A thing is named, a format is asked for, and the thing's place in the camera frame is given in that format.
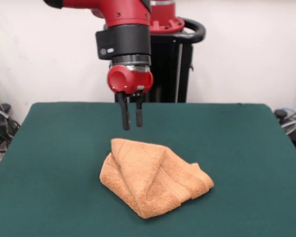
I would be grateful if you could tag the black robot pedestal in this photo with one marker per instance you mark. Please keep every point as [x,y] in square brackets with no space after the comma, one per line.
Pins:
[167,69]

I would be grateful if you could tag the tan terry towel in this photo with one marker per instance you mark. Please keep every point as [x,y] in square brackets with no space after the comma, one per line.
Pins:
[150,177]

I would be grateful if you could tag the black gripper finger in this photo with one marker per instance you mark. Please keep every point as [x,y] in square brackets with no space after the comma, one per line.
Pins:
[139,113]
[126,118]

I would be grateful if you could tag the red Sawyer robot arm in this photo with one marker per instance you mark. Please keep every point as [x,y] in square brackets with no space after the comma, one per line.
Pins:
[128,14]

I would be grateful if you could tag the dark green table cloth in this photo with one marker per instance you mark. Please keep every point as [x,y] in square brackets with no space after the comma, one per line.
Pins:
[51,160]

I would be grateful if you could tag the black power adapter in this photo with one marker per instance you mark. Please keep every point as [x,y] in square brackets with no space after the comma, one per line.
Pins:
[5,107]
[281,113]

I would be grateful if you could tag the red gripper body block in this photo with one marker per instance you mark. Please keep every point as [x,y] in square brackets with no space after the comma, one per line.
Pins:
[133,79]

